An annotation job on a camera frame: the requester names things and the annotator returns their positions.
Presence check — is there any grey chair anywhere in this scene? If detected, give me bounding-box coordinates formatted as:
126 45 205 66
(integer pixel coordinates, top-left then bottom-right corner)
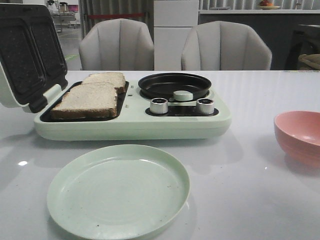
181 21 272 71
79 18 154 71

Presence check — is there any bread slice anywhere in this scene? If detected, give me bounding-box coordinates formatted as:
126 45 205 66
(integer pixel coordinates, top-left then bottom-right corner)
82 72 127 94
50 82 118 120

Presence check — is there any pink bowl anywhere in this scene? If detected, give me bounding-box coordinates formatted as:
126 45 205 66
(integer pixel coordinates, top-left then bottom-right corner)
273 110 320 168

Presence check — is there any breakfast maker lid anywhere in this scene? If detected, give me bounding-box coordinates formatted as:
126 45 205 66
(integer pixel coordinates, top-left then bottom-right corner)
0 3 68 113

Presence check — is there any white cabinet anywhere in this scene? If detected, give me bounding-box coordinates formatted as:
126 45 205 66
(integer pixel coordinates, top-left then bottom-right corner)
153 0 199 71

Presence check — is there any grey right chair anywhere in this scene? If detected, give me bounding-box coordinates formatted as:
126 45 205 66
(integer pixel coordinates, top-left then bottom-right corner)
181 21 272 71

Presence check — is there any mint green breakfast maker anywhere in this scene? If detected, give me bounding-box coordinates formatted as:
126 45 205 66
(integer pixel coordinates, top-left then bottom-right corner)
34 71 232 141

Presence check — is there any dark washing machine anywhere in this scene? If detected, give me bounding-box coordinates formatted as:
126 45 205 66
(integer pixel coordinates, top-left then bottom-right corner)
285 24 320 70

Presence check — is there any mint green plate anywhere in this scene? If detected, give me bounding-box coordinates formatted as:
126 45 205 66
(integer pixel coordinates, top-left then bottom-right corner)
47 144 190 240

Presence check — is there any black round frying pan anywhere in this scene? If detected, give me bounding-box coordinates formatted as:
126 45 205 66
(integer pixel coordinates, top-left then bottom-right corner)
138 72 212 101

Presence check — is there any grey left chair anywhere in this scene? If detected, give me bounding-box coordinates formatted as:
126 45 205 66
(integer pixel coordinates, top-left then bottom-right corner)
79 18 154 71

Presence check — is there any silver right control knob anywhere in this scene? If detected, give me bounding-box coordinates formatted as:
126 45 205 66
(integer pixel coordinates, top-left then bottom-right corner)
195 98 215 115

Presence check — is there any silver left control knob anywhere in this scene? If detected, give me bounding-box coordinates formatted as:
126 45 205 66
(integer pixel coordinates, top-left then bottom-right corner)
149 97 168 115

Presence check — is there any silver control knob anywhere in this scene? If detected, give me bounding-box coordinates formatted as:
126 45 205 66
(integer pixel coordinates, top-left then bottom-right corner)
149 97 168 115
195 98 215 115

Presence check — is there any fruit bowl on counter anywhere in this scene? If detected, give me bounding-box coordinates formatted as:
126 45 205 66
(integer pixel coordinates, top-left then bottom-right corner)
257 0 281 10

